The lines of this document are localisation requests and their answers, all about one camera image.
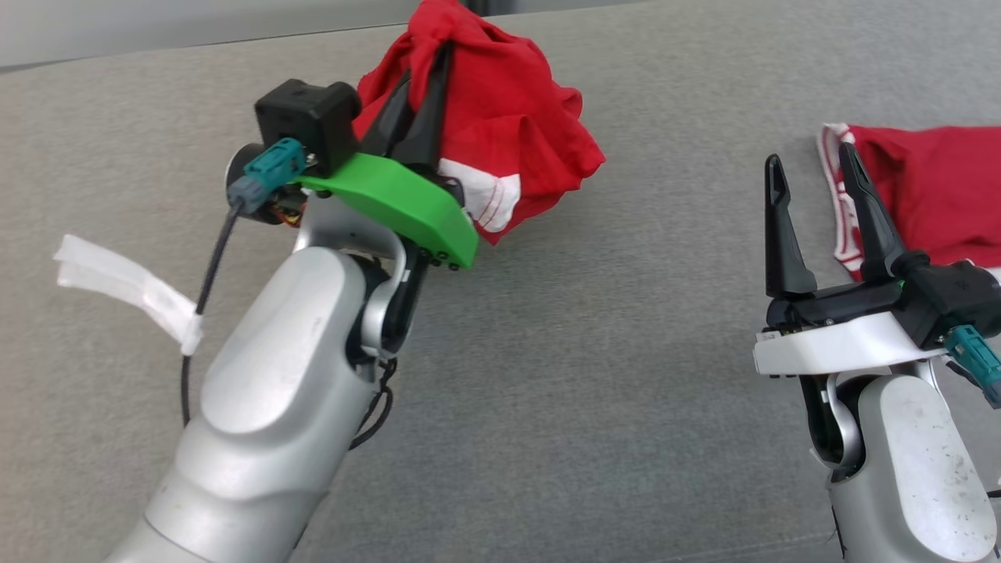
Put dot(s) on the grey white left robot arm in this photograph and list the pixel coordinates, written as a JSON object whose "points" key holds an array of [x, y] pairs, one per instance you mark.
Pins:
{"points": [[274, 391]]}

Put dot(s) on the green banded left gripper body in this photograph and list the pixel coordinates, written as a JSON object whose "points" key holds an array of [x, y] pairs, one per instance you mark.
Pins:
{"points": [[407, 207]]}

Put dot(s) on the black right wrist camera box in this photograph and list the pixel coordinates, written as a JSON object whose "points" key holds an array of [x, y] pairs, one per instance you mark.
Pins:
{"points": [[950, 293]]}

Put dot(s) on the red garment white hem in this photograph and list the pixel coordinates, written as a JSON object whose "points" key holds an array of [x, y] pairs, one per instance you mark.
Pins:
{"points": [[508, 109]]}

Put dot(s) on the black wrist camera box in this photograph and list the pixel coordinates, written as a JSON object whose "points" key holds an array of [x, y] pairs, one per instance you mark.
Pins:
{"points": [[309, 117], [950, 293]]}

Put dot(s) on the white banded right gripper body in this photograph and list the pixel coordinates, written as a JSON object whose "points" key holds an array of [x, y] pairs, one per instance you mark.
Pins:
{"points": [[844, 344]]}

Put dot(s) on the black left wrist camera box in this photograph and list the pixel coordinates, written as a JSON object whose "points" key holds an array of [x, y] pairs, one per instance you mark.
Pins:
{"points": [[309, 117]]}

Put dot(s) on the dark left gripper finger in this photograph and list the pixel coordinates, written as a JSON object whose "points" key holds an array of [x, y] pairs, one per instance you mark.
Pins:
{"points": [[389, 125], [428, 117]]}

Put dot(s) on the red jersey with black number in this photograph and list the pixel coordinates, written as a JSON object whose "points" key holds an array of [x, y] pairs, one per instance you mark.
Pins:
{"points": [[938, 188]]}

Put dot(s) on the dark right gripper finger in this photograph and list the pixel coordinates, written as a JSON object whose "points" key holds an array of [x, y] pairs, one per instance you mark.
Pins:
{"points": [[872, 227], [782, 250]]}

